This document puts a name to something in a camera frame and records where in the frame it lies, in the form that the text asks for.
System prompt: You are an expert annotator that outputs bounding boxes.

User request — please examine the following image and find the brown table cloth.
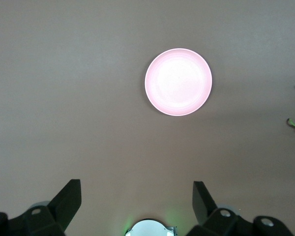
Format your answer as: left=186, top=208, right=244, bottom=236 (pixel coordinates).
left=0, top=0, right=295, bottom=236

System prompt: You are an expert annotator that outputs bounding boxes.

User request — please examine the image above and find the pink round plate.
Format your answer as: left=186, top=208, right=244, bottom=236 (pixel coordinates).
left=144, top=48, right=213, bottom=117

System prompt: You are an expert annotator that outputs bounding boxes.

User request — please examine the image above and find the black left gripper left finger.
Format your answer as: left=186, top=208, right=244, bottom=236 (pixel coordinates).
left=0, top=179, right=82, bottom=236

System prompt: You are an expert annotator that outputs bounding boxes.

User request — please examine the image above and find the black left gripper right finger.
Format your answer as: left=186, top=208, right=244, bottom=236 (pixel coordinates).
left=186, top=181, right=294, bottom=236

